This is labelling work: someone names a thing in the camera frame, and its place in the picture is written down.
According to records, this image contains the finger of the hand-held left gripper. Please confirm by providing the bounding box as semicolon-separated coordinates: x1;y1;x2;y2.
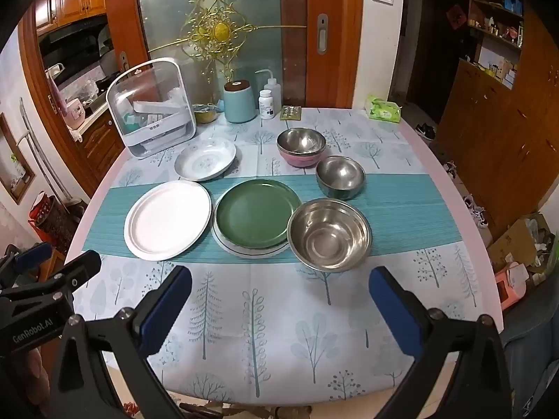
0;250;102;310
0;243;53;289

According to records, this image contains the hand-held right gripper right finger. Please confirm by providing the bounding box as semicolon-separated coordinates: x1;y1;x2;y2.
368;265;513;419

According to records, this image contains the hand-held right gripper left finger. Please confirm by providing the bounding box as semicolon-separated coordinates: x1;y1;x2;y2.
47;265;193;419

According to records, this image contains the large steel bowl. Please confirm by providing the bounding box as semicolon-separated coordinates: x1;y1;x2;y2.
287;198;372;273

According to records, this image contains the red basket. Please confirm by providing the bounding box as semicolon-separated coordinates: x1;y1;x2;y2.
28;191;71;249

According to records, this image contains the white oval plate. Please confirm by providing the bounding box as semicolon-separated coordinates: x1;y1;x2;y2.
124;180;212;260

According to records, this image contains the wooden framed picture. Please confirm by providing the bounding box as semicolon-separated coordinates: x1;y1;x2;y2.
0;112;36;205

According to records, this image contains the teal striped placemat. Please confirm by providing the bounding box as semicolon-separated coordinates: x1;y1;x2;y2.
83;173;464;267

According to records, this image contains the floral print white plate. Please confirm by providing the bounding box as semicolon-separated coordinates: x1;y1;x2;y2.
212;222;290;260

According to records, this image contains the pink plastic container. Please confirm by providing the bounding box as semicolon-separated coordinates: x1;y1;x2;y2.
494;262;530;311

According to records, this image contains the black and white shoe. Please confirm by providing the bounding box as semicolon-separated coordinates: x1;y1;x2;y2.
464;194;490;228

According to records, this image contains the green plate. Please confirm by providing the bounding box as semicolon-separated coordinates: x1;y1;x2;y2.
215;178;303;249

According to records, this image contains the cardboard box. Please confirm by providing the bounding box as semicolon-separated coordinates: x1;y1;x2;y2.
487;213;552;271

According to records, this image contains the green steel bowl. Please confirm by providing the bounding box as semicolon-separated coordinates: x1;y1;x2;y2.
315;155;366;200

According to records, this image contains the pink rice cooker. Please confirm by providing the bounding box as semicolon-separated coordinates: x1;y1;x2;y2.
65;98;87;131

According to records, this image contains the patterned ceramic deep plate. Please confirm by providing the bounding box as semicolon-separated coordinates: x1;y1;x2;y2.
174;137;237;183

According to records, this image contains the white storage box clear lid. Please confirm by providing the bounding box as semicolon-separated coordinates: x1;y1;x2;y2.
107;58;197;158

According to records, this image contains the pink steel bowl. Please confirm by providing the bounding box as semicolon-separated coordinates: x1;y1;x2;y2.
276;128;327;168

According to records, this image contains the small yellow jar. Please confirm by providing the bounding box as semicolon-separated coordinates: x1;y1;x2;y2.
193;103;218;125

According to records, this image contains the green tissue pack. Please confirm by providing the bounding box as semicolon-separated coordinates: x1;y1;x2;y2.
366;95;401;124

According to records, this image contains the black range hood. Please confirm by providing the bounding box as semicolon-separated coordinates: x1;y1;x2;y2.
38;14;112;80

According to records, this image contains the teal canister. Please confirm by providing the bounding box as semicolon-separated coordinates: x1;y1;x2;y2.
224;80;256;124

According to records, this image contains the white pill bottle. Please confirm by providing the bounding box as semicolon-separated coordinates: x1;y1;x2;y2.
259;89;275;120

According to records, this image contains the plastic squeeze wash bottle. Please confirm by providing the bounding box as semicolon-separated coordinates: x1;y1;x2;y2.
254;69;281;112

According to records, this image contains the dark wooden door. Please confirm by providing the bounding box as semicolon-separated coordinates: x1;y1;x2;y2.
406;0;472;127

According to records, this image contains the glass door with gold ornament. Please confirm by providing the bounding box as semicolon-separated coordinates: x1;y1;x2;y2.
135;0;289;108

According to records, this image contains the wooden shelf unit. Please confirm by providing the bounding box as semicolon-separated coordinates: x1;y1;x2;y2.
467;0;525;92

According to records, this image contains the metal door handle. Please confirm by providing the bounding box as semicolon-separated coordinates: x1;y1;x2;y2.
317;13;329;56

